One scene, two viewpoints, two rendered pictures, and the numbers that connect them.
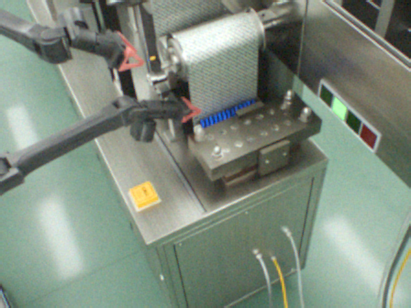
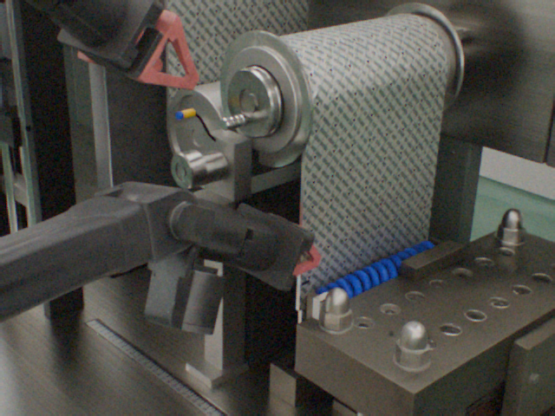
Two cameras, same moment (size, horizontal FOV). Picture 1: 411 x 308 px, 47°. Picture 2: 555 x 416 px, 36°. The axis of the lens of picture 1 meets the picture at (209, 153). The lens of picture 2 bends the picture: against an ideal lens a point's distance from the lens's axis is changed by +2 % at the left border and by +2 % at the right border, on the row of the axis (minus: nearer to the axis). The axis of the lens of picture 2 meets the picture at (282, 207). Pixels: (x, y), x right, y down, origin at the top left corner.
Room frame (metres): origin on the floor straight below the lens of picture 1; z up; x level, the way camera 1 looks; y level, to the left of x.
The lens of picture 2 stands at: (0.28, 0.35, 1.51)
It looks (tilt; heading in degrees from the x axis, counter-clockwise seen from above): 24 degrees down; 340
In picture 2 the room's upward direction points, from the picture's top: 2 degrees clockwise
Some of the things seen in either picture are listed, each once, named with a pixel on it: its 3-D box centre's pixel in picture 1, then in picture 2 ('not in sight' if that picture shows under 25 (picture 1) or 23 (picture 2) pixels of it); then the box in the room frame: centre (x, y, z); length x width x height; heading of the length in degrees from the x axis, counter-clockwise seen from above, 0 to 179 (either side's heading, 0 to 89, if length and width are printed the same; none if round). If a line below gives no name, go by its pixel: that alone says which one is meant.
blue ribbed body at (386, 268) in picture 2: (228, 114); (381, 275); (1.08, -0.08, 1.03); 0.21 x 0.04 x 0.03; 114
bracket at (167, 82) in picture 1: (168, 104); (216, 261); (1.13, 0.12, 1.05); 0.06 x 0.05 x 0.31; 114
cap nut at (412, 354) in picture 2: (216, 151); (413, 341); (0.91, -0.02, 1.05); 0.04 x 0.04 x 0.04
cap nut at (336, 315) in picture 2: (199, 132); (336, 307); (0.99, 0.02, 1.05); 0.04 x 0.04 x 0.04
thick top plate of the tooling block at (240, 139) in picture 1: (255, 133); (466, 315); (1.01, -0.15, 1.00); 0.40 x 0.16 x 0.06; 114
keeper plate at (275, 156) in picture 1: (273, 158); (540, 372); (0.93, -0.20, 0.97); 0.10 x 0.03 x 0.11; 114
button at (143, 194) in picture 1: (143, 194); not in sight; (0.87, 0.22, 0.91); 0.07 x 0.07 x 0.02; 24
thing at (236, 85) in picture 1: (225, 92); (370, 211); (1.10, -0.07, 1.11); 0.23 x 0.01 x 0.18; 114
